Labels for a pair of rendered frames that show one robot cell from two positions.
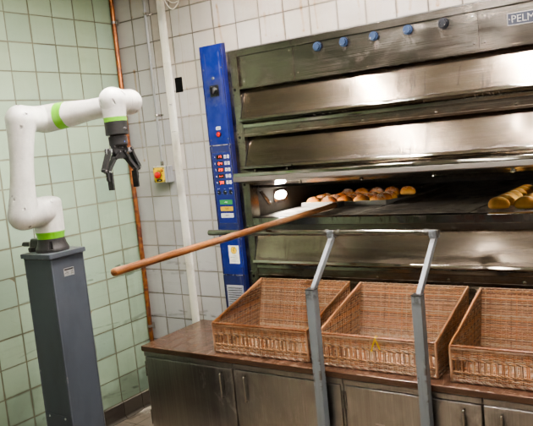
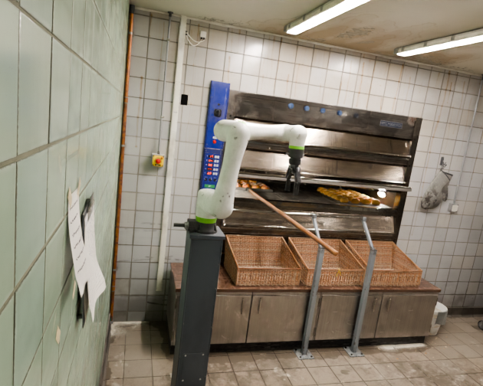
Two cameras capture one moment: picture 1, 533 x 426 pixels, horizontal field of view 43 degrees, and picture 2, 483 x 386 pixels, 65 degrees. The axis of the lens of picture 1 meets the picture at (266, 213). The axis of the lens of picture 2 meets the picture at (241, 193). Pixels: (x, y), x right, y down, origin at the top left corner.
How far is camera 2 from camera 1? 2.99 m
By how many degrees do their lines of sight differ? 51
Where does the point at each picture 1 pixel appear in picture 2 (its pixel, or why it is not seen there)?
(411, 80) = (335, 138)
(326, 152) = (283, 165)
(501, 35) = (376, 129)
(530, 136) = (378, 175)
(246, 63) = (241, 101)
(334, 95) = not seen: hidden behind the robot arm
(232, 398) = (247, 312)
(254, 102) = not seen: hidden behind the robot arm
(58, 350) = (210, 305)
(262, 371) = (273, 294)
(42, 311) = (201, 278)
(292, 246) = (248, 216)
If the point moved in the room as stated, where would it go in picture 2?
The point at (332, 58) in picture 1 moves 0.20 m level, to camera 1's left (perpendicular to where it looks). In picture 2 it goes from (297, 115) to (284, 112)
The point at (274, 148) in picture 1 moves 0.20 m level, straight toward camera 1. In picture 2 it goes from (249, 157) to (267, 161)
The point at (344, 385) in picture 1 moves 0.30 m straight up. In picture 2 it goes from (320, 295) to (326, 261)
